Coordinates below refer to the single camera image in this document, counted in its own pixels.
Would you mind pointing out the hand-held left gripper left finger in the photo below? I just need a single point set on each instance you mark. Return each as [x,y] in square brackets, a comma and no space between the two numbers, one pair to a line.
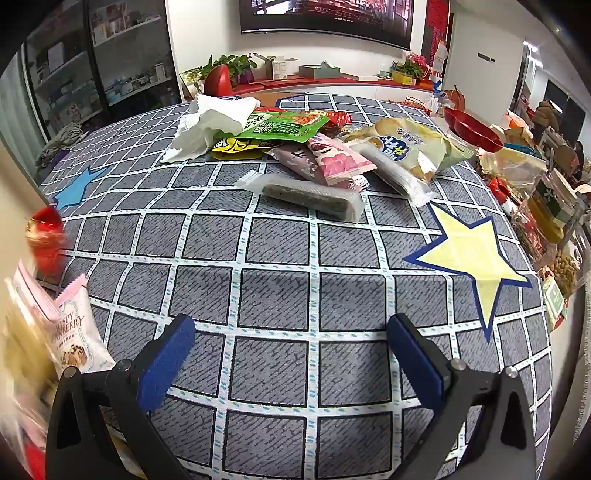
[168,355]

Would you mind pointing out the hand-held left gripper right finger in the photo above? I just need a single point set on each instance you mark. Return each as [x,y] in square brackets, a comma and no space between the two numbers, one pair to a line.
[413,355]

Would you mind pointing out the clear bag of snacks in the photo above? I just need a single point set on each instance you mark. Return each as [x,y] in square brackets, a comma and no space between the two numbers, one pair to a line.
[512,168]

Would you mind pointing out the pink white cookie packet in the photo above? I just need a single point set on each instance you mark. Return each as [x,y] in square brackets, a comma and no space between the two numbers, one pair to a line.
[76,332]

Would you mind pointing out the grey checked star tablecloth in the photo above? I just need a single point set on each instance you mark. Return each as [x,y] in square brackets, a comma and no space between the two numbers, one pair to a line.
[277,300]

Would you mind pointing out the yellow blurry snack packet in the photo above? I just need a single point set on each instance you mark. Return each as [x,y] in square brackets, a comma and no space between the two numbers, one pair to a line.
[23,355]

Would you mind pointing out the pale pink snack packet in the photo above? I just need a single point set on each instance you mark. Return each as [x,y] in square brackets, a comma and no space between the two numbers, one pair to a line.
[32,290]

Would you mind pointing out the red snack packet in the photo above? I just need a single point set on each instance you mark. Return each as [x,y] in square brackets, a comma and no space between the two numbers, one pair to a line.
[337,117]
[46,240]

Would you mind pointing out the bag of peanuts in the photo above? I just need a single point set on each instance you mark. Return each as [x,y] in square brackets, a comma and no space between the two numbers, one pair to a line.
[563,274]

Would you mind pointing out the clear wrapped white bar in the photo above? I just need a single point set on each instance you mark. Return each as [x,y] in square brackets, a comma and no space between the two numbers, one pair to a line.
[392,170]

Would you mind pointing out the clear wrapped dark bar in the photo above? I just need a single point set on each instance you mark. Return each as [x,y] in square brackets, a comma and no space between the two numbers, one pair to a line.
[304,196]

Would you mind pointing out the green label snack jar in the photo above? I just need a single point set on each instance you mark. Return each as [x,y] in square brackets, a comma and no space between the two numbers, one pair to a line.
[551,207]

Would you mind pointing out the pale yellow chips bag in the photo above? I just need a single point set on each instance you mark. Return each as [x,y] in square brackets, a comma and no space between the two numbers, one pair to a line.
[415,138]

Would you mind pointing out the mauve snack packet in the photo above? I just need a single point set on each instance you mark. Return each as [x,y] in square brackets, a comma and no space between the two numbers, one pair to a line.
[298,161]

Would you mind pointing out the red plastic bowl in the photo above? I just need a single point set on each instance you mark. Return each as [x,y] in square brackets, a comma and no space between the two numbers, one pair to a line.
[471,131]

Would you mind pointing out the white paper tissue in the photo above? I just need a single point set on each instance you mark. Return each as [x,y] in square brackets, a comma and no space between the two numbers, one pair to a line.
[207,124]

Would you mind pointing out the pile of grey clothes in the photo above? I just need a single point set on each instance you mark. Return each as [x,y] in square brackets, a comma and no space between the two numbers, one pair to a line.
[60,143]

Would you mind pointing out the green snack packet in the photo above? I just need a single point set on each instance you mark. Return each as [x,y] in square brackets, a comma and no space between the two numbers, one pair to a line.
[281,127]

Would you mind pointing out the clear plastic bag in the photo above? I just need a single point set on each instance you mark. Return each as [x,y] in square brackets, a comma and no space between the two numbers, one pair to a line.
[436,101]

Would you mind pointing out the orange handbag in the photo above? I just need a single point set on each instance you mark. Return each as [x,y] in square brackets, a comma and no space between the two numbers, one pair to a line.
[456,98]

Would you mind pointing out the leaning picture book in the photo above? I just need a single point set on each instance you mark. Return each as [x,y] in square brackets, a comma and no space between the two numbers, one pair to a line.
[191,83]

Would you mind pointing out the pink flowers in yellow pot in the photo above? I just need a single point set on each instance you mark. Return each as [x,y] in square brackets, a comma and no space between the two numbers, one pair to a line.
[410,69]

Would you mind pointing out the grey curtain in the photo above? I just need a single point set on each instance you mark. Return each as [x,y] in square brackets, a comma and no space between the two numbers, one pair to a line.
[16,110]

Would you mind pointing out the green potted plant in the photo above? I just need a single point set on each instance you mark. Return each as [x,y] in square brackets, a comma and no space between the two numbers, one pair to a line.
[235,64]

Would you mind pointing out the grey green tissue box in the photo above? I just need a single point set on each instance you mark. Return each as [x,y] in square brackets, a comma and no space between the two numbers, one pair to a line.
[318,70]

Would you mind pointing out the glass door shelf cabinet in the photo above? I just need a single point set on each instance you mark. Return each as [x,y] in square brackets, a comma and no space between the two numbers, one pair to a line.
[101,60]

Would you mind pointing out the open white carton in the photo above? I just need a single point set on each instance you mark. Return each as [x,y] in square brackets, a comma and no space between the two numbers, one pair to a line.
[277,68]

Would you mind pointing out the wall television screen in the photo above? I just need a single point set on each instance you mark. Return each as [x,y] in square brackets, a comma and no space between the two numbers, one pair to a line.
[323,18]

